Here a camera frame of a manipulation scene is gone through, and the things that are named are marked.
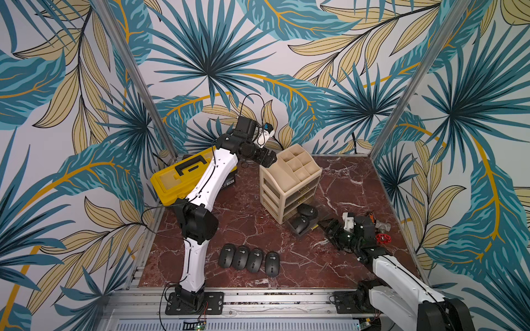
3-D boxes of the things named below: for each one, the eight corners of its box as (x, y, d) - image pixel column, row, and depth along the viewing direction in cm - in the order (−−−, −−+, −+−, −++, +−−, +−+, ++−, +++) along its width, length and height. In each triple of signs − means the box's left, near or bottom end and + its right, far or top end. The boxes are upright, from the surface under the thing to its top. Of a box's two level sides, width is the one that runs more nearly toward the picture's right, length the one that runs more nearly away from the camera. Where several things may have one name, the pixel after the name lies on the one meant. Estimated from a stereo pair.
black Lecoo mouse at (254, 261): (247, 272, 82) (246, 270, 80) (248, 251, 88) (248, 248, 85) (262, 272, 82) (262, 270, 80) (262, 251, 88) (262, 248, 85)
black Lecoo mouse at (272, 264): (265, 276, 81) (265, 275, 79) (265, 254, 87) (265, 252, 85) (279, 276, 81) (279, 275, 79) (278, 254, 87) (279, 252, 85)
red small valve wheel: (375, 241, 89) (378, 239, 86) (375, 234, 91) (378, 232, 88) (388, 245, 88) (391, 243, 85) (388, 238, 90) (391, 236, 87)
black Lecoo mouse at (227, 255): (218, 267, 83) (217, 265, 81) (221, 246, 89) (220, 243, 87) (234, 267, 83) (233, 266, 81) (236, 246, 89) (235, 243, 87)
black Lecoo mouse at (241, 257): (232, 269, 83) (231, 268, 81) (234, 248, 88) (234, 245, 86) (249, 270, 83) (248, 268, 81) (250, 248, 88) (250, 245, 86)
